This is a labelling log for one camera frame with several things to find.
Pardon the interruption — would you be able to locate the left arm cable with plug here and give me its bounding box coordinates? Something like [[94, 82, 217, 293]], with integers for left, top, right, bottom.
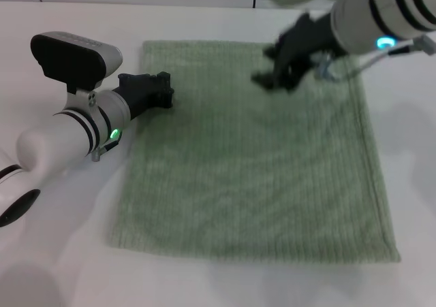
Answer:
[[91, 137, 121, 162]]

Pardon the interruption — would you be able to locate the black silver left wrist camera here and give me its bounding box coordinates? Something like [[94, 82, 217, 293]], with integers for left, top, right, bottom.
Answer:
[[29, 31, 124, 109]]

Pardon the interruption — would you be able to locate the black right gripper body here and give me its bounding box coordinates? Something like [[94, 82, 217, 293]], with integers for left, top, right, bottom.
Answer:
[[270, 12, 343, 92]]

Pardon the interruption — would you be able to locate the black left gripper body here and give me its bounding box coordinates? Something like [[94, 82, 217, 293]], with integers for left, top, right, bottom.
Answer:
[[111, 73, 163, 120]]

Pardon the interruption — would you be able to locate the green ribbed towel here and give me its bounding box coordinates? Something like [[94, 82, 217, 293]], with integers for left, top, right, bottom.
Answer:
[[107, 39, 402, 263]]

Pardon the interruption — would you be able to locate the thin wrist camera wire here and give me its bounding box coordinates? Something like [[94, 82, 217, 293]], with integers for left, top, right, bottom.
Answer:
[[315, 53, 338, 82]]

